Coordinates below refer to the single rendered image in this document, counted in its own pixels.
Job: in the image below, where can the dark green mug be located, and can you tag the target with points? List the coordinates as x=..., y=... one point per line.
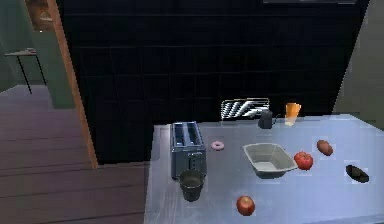
x=191, y=186

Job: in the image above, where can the silver blue toaster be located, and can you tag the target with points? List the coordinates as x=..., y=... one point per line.
x=186, y=146

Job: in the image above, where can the grey rectangular bowl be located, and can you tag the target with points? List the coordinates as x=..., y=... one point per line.
x=268, y=160

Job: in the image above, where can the orange translucent cup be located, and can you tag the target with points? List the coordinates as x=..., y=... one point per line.
x=292, y=113

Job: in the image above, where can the red apple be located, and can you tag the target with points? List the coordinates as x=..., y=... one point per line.
x=245, y=205

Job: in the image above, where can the red tomato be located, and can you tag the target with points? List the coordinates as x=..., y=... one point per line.
x=303, y=160

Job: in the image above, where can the brown potato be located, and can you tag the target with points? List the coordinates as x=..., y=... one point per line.
x=324, y=147

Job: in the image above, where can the black oval dish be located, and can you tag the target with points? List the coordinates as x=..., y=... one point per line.
x=357, y=173

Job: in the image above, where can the black legged side table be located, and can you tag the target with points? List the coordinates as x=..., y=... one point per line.
x=23, y=53

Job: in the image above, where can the brown framed picture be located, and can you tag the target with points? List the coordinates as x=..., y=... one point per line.
x=39, y=15

